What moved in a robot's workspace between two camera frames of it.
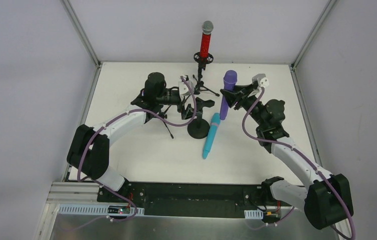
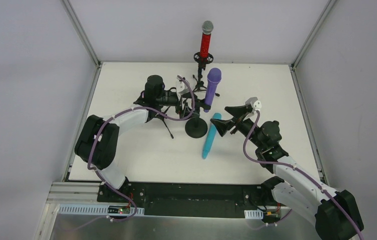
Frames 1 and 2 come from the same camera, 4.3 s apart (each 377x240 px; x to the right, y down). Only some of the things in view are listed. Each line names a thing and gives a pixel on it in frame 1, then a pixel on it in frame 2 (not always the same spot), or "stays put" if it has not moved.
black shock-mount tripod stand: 201,66 stays put
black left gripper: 186,108 stays put
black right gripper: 238,98 -> 236,120
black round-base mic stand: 199,128 stays put
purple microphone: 230,81 -> 213,77
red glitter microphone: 207,28 stays put
